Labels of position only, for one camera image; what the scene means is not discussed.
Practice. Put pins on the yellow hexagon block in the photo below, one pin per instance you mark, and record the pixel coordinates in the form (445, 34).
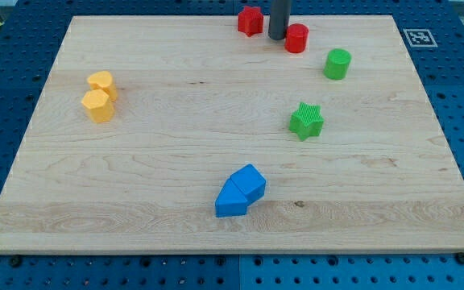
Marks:
(98, 106)

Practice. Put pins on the blue cube block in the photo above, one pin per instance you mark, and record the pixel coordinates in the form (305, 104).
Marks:
(250, 183)

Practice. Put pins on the white fiducial marker tag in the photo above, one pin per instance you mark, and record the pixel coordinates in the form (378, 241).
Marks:
(419, 38)

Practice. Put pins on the blue triangle block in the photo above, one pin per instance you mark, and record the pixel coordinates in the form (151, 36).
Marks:
(230, 201)

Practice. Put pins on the green cylinder block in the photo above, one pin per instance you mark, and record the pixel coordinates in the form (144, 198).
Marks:
(337, 64)

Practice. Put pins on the yellow heart block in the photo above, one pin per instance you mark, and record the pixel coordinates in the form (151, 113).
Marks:
(103, 80)

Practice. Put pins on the red star block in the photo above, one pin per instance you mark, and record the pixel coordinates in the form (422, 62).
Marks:
(250, 20)

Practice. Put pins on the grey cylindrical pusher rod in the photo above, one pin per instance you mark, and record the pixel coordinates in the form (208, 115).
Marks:
(280, 11)

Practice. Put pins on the red cylinder block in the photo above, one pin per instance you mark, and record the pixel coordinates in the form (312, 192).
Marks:
(296, 38)

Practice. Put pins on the green star block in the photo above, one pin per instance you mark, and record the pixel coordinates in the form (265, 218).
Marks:
(306, 121)

